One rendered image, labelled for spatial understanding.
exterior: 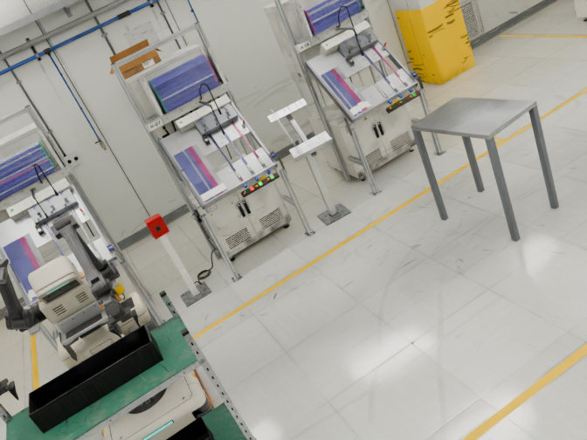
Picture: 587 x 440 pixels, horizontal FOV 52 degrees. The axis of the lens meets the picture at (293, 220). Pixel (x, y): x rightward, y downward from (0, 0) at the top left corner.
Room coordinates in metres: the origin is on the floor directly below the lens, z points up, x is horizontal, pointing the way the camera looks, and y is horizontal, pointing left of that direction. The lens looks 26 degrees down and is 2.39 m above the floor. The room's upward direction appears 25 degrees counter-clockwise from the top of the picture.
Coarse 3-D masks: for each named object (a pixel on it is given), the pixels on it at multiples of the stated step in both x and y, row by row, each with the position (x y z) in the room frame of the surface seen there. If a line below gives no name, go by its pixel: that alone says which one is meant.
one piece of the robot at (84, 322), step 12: (84, 312) 2.74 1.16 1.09; (96, 312) 2.76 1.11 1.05; (60, 324) 2.71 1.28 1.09; (72, 324) 2.72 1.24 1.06; (84, 324) 2.71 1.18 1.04; (96, 324) 2.67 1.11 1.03; (60, 336) 2.69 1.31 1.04; (72, 336) 2.64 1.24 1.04; (84, 336) 2.74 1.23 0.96; (72, 348) 2.73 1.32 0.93
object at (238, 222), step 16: (240, 192) 4.77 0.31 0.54; (256, 192) 4.80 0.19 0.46; (272, 192) 4.83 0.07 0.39; (208, 208) 4.69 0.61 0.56; (224, 208) 4.72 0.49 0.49; (240, 208) 4.75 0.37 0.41; (256, 208) 4.79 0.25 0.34; (272, 208) 4.82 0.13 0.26; (224, 224) 4.71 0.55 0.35; (240, 224) 4.74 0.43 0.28; (256, 224) 4.77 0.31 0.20; (272, 224) 4.80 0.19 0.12; (224, 240) 4.69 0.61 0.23; (240, 240) 4.73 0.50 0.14; (256, 240) 4.76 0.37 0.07
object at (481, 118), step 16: (432, 112) 3.95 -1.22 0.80; (448, 112) 3.83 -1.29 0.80; (464, 112) 3.72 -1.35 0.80; (480, 112) 3.60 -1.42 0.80; (496, 112) 3.50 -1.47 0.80; (512, 112) 3.40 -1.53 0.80; (528, 112) 3.43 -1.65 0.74; (416, 128) 3.84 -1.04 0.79; (432, 128) 3.68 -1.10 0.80; (448, 128) 3.58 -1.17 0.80; (464, 128) 3.47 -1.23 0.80; (480, 128) 3.37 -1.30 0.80; (496, 128) 3.27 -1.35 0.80; (464, 144) 4.04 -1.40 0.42; (544, 144) 3.40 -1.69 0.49; (496, 160) 3.24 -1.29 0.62; (544, 160) 3.39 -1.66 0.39; (432, 176) 3.86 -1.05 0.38; (480, 176) 4.02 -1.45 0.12; (496, 176) 3.26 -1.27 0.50; (544, 176) 3.42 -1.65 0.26; (432, 192) 3.88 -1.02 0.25; (512, 208) 3.25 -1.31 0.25; (512, 224) 3.24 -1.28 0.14; (512, 240) 3.27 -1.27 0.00
